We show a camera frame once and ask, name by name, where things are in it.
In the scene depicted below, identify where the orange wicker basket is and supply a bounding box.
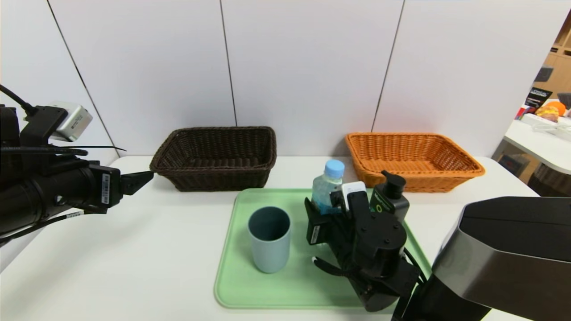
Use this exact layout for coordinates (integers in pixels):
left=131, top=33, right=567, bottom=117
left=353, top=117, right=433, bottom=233
left=345, top=132, right=486, bottom=193

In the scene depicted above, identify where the clear water bottle blue cap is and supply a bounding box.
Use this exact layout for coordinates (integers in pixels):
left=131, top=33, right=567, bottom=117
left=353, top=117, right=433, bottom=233
left=311, top=159, right=345, bottom=214

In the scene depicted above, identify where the wooden shelf unit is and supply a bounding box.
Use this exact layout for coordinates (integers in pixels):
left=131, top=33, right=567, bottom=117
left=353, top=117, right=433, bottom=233
left=533, top=9, right=571, bottom=107

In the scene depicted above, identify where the light green plastic tray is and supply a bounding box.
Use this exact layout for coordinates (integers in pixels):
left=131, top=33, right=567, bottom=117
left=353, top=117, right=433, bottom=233
left=214, top=188, right=432, bottom=309

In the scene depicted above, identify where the white box with cables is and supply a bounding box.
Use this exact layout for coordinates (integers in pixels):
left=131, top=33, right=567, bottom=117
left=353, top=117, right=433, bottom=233
left=521, top=114, right=571, bottom=134

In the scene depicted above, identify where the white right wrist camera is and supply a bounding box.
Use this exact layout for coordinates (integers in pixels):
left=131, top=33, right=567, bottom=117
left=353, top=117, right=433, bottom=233
left=341, top=181, right=367, bottom=210

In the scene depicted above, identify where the black pump bottle green label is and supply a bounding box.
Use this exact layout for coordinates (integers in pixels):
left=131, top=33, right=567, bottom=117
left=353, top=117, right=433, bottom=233
left=369, top=170, right=410, bottom=226

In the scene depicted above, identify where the dark brown wicker basket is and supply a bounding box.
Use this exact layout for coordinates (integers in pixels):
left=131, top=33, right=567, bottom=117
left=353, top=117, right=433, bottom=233
left=150, top=127, right=277, bottom=192

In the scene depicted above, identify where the blue-grey plastic cup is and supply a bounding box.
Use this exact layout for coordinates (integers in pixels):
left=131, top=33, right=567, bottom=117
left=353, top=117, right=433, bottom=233
left=248, top=206, right=291, bottom=273

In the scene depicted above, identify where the white background table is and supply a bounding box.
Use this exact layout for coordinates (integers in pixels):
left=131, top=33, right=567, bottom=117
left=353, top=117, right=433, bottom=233
left=504, top=118, right=571, bottom=175

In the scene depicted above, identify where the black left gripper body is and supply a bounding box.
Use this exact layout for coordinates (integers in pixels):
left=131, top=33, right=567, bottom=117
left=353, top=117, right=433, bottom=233
left=27, top=160, right=124, bottom=221

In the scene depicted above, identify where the black left camera cable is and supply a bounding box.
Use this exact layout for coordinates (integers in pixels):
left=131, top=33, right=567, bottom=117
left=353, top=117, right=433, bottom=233
left=0, top=84, right=36, bottom=115

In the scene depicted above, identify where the black cable with white tag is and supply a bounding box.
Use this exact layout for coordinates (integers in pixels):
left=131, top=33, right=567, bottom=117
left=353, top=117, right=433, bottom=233
left=0, top=211, right=85, bottom=245

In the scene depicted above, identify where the thin black cable tie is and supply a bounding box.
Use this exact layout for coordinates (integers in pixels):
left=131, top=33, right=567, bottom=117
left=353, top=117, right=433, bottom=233
left=58, top=144, right=127, bottom=152

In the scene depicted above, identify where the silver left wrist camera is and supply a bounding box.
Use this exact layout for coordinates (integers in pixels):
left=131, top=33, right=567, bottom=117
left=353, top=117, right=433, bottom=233
left=49, top=103, right=93, bottom=142

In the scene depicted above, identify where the yellow-brown food item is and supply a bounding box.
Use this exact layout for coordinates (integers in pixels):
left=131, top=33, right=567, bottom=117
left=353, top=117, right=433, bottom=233
left=535, top=107, right=559, bottom=123

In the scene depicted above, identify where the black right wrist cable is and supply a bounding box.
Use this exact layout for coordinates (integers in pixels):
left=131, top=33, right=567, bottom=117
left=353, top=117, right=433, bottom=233
left=404, top=249, right=430, bottom=287

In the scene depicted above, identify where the black braided cable sleeve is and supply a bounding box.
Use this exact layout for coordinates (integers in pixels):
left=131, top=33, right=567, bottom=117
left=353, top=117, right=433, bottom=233
left=311, top=256, right=358, bottom=280

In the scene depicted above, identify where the black printed sign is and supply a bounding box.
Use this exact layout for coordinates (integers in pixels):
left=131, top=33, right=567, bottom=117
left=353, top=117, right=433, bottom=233
left=524, top=88, right=553, bottom=109

